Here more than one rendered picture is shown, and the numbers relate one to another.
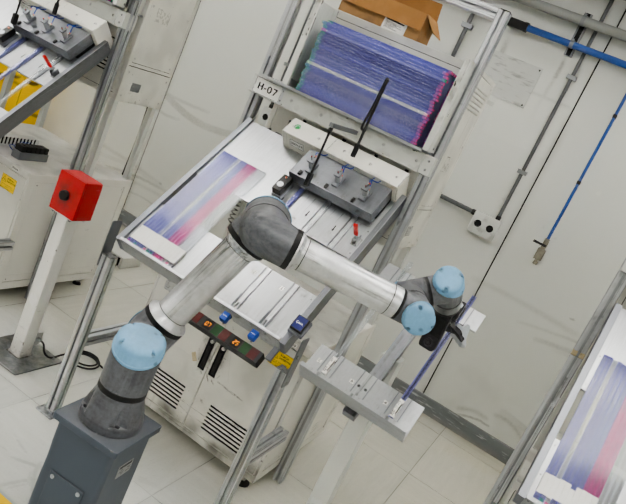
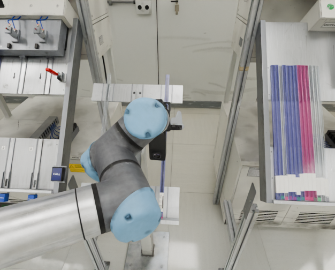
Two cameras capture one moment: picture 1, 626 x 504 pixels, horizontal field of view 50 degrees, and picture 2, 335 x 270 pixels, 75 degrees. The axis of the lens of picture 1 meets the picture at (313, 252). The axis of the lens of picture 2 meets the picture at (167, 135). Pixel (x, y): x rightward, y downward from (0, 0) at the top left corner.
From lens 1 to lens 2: 1.29 m
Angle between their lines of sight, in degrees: 28
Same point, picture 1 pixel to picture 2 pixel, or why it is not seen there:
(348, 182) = (24, 32)
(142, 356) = not seen: outside the picture
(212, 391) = not seen: hidden behind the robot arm
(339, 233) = (46, 78)
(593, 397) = (279, 102)
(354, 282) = not seen: outside the picture
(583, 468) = (297, 158)
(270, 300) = (28, 163)
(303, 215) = (12, 79)
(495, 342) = (177, 62)
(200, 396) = not seen: hidden behind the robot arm
